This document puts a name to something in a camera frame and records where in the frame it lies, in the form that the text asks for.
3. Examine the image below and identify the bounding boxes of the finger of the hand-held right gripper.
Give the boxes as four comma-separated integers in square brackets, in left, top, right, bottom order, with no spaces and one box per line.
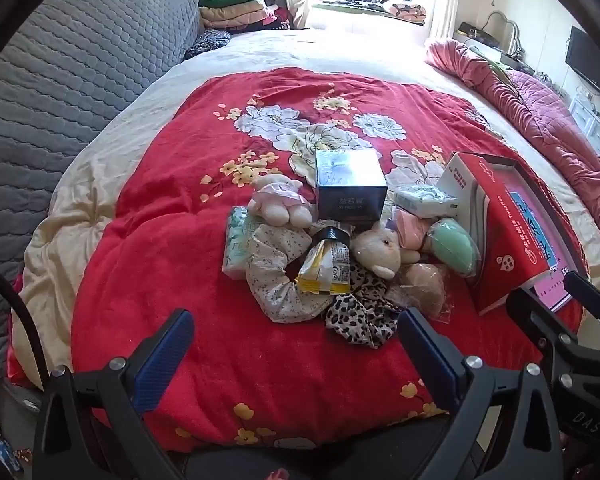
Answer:
[564,271,600,333]
[505,287,576,361]

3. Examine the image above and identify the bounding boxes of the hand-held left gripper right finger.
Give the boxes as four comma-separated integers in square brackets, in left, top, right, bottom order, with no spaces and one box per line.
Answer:
[397,307,566,480]

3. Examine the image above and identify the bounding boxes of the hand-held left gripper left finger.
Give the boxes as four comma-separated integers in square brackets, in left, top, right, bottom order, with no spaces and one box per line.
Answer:
[32,309,196,480]

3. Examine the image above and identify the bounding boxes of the red cardboard box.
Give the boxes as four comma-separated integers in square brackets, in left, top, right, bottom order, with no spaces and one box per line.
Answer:
[437,151,588,316]

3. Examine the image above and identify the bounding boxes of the bagged brown puff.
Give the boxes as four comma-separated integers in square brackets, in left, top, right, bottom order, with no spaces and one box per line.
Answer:
[395,262,453,321]

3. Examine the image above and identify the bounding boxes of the leopard print scrunchie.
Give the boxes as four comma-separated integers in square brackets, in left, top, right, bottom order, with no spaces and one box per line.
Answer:
[322,265,406,348]

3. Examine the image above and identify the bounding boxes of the bagged green sponge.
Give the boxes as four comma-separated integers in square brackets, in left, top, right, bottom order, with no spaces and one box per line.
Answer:
[427,217,481,276]

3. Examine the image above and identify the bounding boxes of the yellow snack packet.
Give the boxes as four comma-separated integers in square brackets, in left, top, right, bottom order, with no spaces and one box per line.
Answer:
[297,227,353,296]

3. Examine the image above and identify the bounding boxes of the green tissue packet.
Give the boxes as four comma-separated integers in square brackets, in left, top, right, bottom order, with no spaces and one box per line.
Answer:
[222,206,266,278]

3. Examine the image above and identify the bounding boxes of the white tissue packet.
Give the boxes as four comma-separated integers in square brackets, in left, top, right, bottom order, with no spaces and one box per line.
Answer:
[392,184,461,218]

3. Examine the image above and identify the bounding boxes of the pink and blue book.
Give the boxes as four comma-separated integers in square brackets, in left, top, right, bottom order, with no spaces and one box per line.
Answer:
[505,190,576,311]

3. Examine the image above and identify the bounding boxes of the pink puff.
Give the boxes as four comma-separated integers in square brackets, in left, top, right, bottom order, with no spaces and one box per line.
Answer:
[392,208,433,251]

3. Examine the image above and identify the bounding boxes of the white floral scrunchie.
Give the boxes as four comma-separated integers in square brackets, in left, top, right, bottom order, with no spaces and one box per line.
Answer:
[245,222,333,323]

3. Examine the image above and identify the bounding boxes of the red floral blanket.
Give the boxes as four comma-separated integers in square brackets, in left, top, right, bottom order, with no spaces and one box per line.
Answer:
[70,67,588,453]

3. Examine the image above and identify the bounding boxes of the white drawer unit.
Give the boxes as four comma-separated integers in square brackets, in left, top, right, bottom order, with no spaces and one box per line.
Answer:
[570,97,600,156]

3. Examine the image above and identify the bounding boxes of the pink quilt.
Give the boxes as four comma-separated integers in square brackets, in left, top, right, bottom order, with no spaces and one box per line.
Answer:
[425,37,600,258]

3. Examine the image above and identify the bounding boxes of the dark cardboard box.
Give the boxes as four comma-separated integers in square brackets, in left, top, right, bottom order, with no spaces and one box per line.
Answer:
[315,149,388,223]

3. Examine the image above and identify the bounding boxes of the pink dressed plush toy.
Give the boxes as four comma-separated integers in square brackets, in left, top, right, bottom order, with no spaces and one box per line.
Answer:
[247,172,313,228]

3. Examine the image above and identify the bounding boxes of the black television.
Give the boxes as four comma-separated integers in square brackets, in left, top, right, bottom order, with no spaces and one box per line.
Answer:
[565,25,600,111]

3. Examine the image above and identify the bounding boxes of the cluttered dressing table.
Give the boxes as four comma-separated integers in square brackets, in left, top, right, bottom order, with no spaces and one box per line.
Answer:
[455,22,566,91]

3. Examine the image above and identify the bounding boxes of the green cloth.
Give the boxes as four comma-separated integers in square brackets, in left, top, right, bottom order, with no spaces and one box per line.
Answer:
[470,45,506,81]

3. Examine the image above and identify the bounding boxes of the grey quilted headboard cover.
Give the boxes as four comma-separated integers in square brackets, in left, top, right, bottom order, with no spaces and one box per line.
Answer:
[0,0,201,376]

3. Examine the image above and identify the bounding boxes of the dark patterned pillow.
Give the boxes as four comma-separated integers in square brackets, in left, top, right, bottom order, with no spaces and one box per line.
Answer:
[184,29,231,61]

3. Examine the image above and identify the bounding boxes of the cream bed sheet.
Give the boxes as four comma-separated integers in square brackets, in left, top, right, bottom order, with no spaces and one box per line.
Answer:
[10,30,600,401]

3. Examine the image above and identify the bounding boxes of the clothes on windowsill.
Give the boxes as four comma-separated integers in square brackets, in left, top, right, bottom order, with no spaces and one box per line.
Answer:
[330,0,428,23]

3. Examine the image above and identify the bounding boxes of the pile of folded clothes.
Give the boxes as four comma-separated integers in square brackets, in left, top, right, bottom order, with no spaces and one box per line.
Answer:
[200,0,293,33]

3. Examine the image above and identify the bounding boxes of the black cable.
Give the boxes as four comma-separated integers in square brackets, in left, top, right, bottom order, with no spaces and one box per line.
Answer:
[0,260,48,391]

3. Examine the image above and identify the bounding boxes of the curved frame mirror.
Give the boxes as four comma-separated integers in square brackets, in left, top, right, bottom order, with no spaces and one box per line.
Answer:
[482,10,523,56]

